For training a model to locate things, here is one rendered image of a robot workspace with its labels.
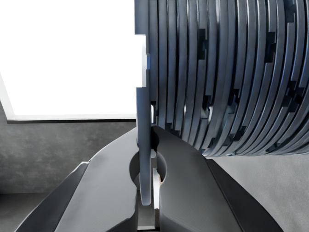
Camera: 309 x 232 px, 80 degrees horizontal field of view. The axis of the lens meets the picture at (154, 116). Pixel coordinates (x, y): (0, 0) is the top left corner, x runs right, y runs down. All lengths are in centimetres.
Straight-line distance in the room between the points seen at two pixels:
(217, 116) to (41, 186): 571
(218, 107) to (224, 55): 5
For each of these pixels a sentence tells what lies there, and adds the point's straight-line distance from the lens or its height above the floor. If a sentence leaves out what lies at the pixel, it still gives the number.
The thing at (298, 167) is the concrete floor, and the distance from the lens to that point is 51.
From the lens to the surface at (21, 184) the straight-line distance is 602.
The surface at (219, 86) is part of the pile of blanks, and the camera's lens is 18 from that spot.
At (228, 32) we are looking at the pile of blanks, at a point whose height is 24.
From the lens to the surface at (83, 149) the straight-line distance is 469.
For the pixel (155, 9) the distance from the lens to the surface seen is 18.
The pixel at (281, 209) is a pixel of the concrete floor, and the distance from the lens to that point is 58.
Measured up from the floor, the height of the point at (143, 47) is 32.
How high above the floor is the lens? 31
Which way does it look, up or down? 2 degrees down
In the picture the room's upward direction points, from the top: 91 degrees counter-clockwise
